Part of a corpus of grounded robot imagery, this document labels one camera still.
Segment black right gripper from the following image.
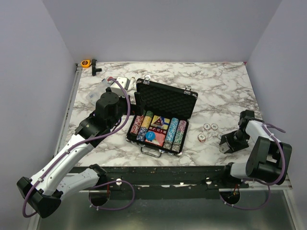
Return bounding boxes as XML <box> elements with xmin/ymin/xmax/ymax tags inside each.
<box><xmin>221</xmin><ymin>130</ymin><xmax>251</xmax><ymax>154</ymax></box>

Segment blue small blind button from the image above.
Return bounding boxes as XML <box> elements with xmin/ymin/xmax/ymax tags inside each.
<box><xmin>145</xmin><ymin>131</ymin><xmax>155</xmax><ymax>142</ymax></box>

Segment red playing card deck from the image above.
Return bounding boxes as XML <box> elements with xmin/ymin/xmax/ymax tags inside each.
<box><xmin>145</xmin><ymin>133</ymin><xmax>165</xmax><ymax>147</ymax></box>

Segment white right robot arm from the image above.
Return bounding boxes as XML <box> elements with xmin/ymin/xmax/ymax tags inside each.
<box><xmin>219</xmin><ymin>110</ymin><xmax>292</xmax><ymax>188</ymax></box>

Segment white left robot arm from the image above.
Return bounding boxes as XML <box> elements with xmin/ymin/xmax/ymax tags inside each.
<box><xmin>17</xmin><ymin>91</ymin><xmax>145</xmax><ymax>218</ymax></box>

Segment boxed card deck in case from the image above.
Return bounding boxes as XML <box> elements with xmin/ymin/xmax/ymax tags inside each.
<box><xmin>151</xmin><ymin>115</ymin><xmax>170</xmax><ymax>129</ymax></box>

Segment white pipe fitting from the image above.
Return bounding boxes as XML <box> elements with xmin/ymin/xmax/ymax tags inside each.
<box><xmin>127</xmin><ymin>77</ymin><xmax>136</xmax><ymax>91</ymax></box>

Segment black poker chip case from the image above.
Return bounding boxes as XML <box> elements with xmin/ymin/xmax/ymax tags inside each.
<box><xmin>126</xmin><ymin>79</ymin><xmax>198</xmax><ymax>156</ymax></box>

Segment red dice row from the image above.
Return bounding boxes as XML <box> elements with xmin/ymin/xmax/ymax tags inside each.
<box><xmin>153</xmin><ymin>127</ymin><xmax>167</xmax><ymax>135</ymax></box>

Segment clear plastic organizer box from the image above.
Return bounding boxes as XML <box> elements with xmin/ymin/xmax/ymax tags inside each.
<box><xmin>86</xmin><ymin>79</ymin><xmax>110</xmax><ymax>105</ymax></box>

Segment black T-shaped tool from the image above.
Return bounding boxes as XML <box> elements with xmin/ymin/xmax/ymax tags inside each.
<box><xmin>92</xmin><ymin>59</ymin><xmax>102</xmax><ymax>76</ymax></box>

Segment orange tape measure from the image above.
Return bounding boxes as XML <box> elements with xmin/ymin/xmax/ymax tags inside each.
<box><xmin>81</xmin><ymin>59</ymin><xmax>92</xmax><ymax>69</ymax></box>

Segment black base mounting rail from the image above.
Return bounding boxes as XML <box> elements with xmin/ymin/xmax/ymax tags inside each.
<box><xmin>79</xmin><ymin>165</ymin><xmax>250</xmax><ymax>201</ymax></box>

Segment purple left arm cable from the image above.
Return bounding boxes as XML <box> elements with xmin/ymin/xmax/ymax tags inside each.
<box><xmin>22</xmin><ymin>77</ymin><xmax>136</xmax><ymax>218</ymax></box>

